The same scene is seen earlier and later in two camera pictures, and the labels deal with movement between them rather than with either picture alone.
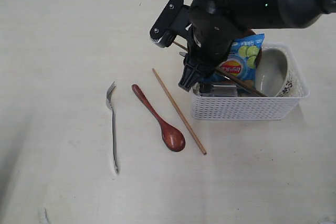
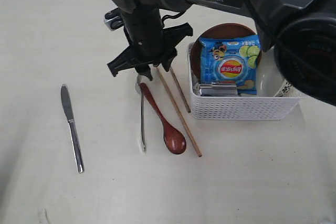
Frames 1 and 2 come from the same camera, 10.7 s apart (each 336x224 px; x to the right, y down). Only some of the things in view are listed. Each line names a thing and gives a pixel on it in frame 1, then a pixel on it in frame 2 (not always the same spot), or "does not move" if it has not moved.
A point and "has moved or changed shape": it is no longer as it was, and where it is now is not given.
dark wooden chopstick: (230, 76) to (180, 89)
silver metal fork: (109, 104) to (142, 142)
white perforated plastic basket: (239, 108) does not move
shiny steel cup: (215, 90) does not move
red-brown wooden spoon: (172, 137) has moved or changed shape
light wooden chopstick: (203, 151) has moved or changed shape
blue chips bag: (242, 62) does not move
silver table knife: (183, 54) to (69, 112)
